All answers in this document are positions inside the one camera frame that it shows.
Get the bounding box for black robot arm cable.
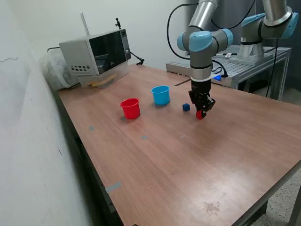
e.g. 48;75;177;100
166;0;257;79

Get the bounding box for clear acrylic microwave stand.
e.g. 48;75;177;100
77;60;130;89

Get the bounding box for red plastic cup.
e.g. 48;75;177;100
120;97;142;120

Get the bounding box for wooden stick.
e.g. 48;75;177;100
87;74;117;88

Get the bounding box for silver microwave oven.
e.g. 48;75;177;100
58;28;132;77

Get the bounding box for thin white rod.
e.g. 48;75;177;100
80;13;90;36

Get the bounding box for cable with silver connector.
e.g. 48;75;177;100
215;52;238;58

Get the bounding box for aluminium robot base table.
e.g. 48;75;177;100
166;44;292;101

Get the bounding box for black hanging base cable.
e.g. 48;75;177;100
264;39;279;97

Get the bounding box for dark grey curtain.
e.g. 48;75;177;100
186;0;301;81

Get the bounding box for blue plastic cup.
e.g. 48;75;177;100
150;85;170;105

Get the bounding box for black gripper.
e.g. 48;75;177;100
188;79;216;118

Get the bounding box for long grey tape strip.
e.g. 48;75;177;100
105;181;122;194

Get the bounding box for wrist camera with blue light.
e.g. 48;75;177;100
211;70;229;83

